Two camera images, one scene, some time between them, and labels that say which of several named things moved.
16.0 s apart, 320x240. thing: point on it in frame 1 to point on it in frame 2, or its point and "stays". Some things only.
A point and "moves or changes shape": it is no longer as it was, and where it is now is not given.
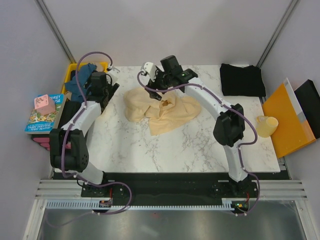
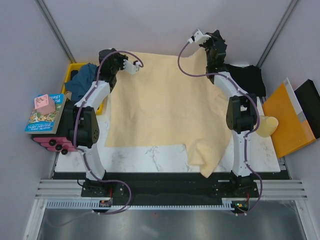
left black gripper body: (111, 90) to (118, 63)
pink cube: (45, 104) stays
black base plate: (164, 189) stays
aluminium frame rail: (266, 189) stays
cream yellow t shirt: (161, 114) moves or changes shape
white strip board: (294, 101) stays
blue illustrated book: (39, 124) stays
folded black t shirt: (247, 81) stays
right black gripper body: (162, 79) to (207, 45)
